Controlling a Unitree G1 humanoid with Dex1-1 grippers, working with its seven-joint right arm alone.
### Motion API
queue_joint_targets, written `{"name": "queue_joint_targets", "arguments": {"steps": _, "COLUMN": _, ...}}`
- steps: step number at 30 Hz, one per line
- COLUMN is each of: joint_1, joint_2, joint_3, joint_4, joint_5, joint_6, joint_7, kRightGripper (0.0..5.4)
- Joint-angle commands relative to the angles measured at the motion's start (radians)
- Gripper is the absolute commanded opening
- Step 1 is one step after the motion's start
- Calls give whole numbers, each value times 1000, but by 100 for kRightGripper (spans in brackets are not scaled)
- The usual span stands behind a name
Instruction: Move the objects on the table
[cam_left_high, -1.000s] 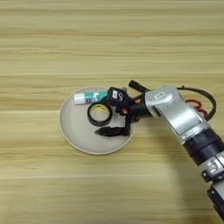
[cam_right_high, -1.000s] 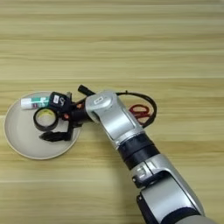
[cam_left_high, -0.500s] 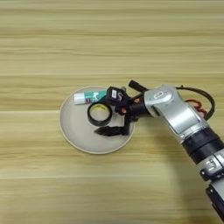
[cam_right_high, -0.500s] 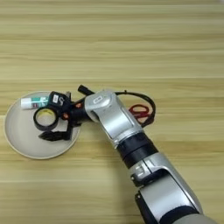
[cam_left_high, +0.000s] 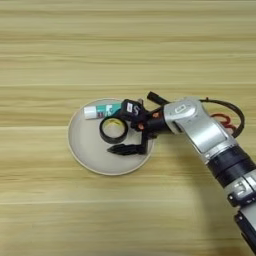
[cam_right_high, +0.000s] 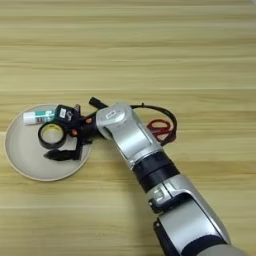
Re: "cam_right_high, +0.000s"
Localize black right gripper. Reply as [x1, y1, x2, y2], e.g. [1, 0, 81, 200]
[42, 103, 102, 162]

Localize black tape roll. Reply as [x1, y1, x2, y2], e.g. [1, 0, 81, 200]
[37, 121, 68, 150]

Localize round beige plate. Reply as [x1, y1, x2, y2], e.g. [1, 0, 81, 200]
[3, 103, 93, 183]

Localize black marker pen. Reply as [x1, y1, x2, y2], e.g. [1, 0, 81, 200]
[88, 96, 110, 110]

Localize black box with white label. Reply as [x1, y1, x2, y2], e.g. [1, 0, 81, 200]
[53, 104, 81, 128]

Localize white green glue stick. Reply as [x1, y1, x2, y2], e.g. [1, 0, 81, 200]
[22, 109, 56, 127]

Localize red handled scissors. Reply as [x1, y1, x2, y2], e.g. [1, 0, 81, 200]
[146, 118, 175, 144]

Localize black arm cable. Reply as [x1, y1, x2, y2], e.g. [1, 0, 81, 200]
[130, 102, 179, 147]

